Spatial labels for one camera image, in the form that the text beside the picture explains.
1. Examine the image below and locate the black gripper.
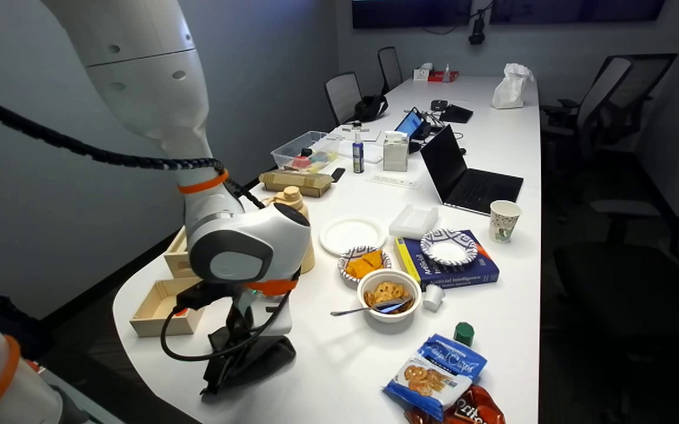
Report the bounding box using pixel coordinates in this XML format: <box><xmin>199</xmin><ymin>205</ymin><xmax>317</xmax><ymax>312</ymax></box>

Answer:
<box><xmin>222</xmin><ymin>294</ymin><xmax>280</xmax><ymax>371</ymax></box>

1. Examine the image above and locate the grey towel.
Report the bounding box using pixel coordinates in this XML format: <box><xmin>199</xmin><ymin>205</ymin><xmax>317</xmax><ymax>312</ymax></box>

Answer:
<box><xmin>197</xmin><ymin>324</ymin><xmax>300</xmax><ymax>398</ymax></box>

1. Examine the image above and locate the open wooden tray box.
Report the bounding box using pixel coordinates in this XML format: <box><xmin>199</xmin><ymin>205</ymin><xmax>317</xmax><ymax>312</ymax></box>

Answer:
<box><xmin>126</xmin><ymin>276</ymin><xmax>207</xmax><ymax>340</ymax></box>

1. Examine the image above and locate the metal spoon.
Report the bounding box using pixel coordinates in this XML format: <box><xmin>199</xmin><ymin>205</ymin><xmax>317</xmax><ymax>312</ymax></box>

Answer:
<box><xmin>327</xmin><ymin>297</ymin><xmax>418</xmax><ymax>321</ymax></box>

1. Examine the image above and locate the wooden shape sorter box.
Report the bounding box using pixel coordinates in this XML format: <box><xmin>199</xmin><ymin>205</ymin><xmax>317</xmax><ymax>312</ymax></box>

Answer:
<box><xmin>163</xmin><ymin>225</ymin><xmax>199</xmax><ymax>281</ymax></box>

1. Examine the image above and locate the bowl of orange chips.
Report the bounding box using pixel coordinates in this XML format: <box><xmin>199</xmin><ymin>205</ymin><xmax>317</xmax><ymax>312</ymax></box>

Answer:
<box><xmin>336</xmin><ymin>245</ymin><xmax>395</xmax><ymax>288</ymax></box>

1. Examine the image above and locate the white bowl of cereal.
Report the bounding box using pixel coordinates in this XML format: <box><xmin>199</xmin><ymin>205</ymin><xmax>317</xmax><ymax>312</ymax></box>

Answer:
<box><xmin>356</xmin><ymin>265</ymin><xmax>423</xmax><ymax>324</ymax></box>

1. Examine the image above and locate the round white plate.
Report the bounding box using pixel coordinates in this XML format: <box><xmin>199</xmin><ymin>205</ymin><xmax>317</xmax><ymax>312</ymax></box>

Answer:
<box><xmin>317</xmin><ymin>213</ymin><xmax>389</xmax><ymax>259</ymax></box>

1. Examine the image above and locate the blue snack bag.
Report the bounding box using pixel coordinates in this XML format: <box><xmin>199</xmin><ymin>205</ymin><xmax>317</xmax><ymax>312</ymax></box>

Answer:
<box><xmin>382</xmin><ymin>331</ymin><xmax>491</xmax><ymax>424</ymax></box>

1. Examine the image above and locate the clear plastic container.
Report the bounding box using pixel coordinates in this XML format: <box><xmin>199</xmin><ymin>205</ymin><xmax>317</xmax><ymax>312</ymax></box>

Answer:
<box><xmin>269</xmin><ymin>126</ymin><xmax>341</xmax><ymax>172</ymax></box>

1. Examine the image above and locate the white plastic food container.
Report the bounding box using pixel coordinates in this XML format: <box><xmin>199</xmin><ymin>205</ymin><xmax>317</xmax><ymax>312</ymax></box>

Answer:
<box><xmin>386</xmin><ymin>203</ymin><xmax>441</xmax><ymax>241</ymax></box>

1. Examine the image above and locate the small green cap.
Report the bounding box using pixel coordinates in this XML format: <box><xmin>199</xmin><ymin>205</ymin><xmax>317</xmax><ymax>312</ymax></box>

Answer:
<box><xmin>453</xmin><ymin>321</ymin><xmax>476</xmax><ymax>348</ymax></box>

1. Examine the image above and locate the small spray bottle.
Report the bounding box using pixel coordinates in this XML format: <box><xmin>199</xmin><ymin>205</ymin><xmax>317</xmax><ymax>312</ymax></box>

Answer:
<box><xmin>352</xmin><ymin>130</ymin><xmax>367</xmax><ymax>176</ymax></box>

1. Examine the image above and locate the blue patterned paper bowl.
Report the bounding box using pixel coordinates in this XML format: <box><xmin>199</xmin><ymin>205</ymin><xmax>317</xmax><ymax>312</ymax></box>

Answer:
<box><xmin>420</xmin><ymin>225</ymin><xmax>480</xmax><ymax>268</ymax></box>

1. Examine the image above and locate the red snack bag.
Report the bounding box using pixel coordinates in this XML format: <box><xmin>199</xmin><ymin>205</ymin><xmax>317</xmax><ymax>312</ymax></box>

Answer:
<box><xmin>405</xmin><ymin>384</ymin><xmax>508</xmax><ymax>424</ymax></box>

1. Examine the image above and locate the white carton box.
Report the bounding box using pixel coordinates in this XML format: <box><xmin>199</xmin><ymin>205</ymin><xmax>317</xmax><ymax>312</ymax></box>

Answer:
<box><xmin>380</xmin><ymin>130</ymin><xmax>410</xmax><ymax>173</ymax></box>

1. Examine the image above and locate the grey office chair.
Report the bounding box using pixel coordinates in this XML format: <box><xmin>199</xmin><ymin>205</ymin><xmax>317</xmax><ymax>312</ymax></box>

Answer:
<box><xmin>552</xmin><ymin>166</ymin><xmax>679</xmax><ymax>348</ymax></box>
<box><xmin>540</xmin><ymin>52</ymin><xmax>679</xmax><ymax>172</ymax></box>
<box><xmin>323</xmin><ymin>71</ymin><xmax>363</xmax><ymax>126</ymax></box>
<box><xmin>375</xmin><ymin>44</ymin><xmax>405</xmax><ymax>93</ymax></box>

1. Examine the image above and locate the open laptop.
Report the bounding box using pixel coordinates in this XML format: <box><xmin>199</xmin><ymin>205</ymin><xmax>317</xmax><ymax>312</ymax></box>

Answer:
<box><xmin>420</xmin><ymin>122</ymin><xmax>525</xmax><ymax>213</ymax></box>

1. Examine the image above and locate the tablet with blue screen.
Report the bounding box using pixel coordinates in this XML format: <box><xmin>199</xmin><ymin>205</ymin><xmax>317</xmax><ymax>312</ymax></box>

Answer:
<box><xmin>394</xmin><ymin>106</ymin><xmax>429</xmax><ymax>140</ymax></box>

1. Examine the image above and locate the white paper coffee cup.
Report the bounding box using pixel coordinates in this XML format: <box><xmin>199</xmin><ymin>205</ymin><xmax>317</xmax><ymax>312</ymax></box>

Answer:
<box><xmin>487</xmin><ymin>197</ymin><xmax>522</xmax><ymax>242</ymax></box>

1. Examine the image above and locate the small black device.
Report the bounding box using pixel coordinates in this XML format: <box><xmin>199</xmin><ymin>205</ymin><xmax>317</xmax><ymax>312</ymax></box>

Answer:
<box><xmin>441</xmin><ymin>103</ymin><xmax>476</xmax><ymax>125</ymax></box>

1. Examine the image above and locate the red flat box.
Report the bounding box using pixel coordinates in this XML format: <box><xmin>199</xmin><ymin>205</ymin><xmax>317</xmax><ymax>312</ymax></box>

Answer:
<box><xmin>426</xmin><ymin>67</ymin><xmax>461</xmax><ymax>84</ymax></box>

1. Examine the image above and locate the white plastic bag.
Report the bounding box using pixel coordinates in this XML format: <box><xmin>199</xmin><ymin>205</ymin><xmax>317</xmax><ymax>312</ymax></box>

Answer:
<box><xmin>491</xmin><ymin>60</ymin><xmax>534</xmax><ymax>111</ymax></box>

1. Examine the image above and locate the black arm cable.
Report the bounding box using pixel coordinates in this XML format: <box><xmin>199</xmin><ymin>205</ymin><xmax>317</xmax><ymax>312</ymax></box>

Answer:
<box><xmin>0</xmin><ymin>82</ymin><xmax>228</xmax><ymax>173</ymax></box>

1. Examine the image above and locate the wall display screen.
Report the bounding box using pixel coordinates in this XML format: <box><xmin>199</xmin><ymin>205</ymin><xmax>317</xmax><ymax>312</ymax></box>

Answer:
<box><xmin>352</xmin><ymin>0</ymin><xmax>476</xmax><ymax>30</ymax></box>
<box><xmin>487</xmin><ymin>0</ymin><xmax>667</xmax><ymax>23</ymax></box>

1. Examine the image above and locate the black wall webcam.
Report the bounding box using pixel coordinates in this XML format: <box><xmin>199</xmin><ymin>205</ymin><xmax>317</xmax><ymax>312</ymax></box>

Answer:
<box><xmin>467</xmin><ymin>0</ymin><xmax>491</xmax><ymax>47</ymax></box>

